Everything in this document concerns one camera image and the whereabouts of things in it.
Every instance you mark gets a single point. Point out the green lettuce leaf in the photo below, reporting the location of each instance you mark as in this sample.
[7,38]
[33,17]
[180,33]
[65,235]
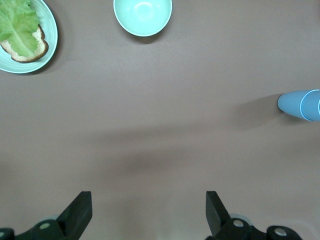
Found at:
[17,27]

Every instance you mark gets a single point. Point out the mint green bowl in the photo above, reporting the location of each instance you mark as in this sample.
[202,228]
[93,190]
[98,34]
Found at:
[142,15]

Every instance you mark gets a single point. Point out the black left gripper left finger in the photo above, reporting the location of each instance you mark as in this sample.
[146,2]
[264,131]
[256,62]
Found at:
[72,220]

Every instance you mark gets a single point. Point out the mint green plate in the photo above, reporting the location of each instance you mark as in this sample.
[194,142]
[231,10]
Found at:
[50,30]

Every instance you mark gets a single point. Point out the blue plastic cup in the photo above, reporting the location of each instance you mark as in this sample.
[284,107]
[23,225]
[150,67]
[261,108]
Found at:
[311,106]
[290,103]

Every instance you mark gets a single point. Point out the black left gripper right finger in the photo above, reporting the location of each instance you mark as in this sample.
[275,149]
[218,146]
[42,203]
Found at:
[220,225]

